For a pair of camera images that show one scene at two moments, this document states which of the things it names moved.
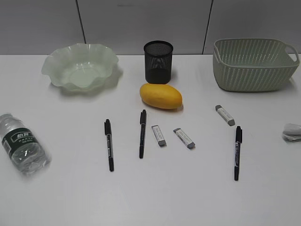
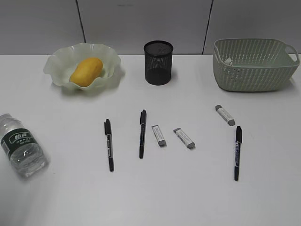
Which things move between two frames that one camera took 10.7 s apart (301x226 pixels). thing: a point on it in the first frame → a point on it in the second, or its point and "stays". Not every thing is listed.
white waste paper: [291, 133] → [228, 61]
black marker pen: [107, 128] stays
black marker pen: [239, 138] stays
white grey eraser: [162, 142] stays
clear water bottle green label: [27, 149] stays
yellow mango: [162, 96] → [86, 71]
